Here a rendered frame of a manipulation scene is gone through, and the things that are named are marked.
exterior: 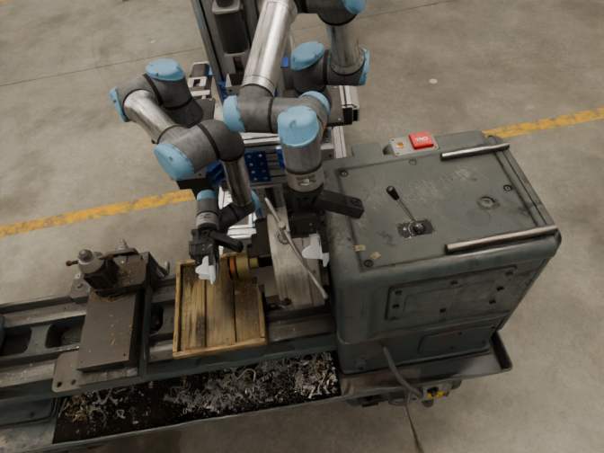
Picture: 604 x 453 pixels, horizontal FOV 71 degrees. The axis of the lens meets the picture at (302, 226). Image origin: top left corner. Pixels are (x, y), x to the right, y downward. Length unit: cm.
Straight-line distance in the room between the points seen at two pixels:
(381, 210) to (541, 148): 231
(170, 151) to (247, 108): 37
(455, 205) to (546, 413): 141
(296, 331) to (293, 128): 82
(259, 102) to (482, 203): 67
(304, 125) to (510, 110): 295
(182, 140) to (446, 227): 75
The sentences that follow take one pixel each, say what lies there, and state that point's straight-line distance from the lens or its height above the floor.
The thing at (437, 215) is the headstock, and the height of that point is 126.
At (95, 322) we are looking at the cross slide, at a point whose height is 97.
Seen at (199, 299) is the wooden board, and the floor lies 89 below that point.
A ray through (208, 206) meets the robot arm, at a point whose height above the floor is 111.
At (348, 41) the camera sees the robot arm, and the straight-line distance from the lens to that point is 133.
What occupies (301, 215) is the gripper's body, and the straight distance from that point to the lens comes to 90.
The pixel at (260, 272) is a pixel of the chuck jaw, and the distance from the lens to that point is 128.
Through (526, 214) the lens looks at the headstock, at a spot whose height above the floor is 126.
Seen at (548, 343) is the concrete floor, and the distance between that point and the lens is 255.
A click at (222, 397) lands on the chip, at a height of 57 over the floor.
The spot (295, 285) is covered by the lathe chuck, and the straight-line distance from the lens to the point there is 119.
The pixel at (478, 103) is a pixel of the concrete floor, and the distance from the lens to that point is 364.
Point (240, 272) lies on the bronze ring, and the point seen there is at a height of 110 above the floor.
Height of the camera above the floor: 219
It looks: 53 degrees down
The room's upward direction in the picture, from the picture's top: 9 degrees counter-clockwise
